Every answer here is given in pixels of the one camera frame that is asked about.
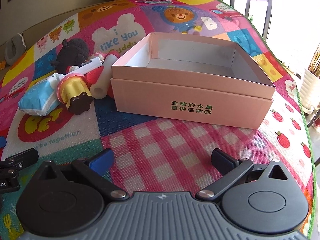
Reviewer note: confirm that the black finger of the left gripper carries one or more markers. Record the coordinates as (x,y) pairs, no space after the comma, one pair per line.
(21,160)

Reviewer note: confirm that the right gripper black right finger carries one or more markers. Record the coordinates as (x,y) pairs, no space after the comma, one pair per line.
(233,171)

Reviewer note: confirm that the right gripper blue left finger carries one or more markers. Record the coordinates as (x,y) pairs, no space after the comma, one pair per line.
(90,172)

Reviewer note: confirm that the blue wet wipes pack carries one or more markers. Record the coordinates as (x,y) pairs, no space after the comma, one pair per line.
(41,98)

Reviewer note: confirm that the white red foam rocket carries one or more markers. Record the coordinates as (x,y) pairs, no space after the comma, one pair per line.
(99,78)

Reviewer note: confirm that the colourful cartoon play mat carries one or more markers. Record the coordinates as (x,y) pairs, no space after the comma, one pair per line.
(155,153)

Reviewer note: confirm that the pink cardboard box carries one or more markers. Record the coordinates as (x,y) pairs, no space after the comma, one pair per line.
(192,78)

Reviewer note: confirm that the white plant pot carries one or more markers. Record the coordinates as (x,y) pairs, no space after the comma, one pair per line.
(309,91)

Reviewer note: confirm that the grey neck pillow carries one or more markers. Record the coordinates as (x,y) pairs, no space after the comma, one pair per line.
(14,49)

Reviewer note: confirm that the black plush toy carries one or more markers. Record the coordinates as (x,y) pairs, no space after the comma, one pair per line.
(73,53)

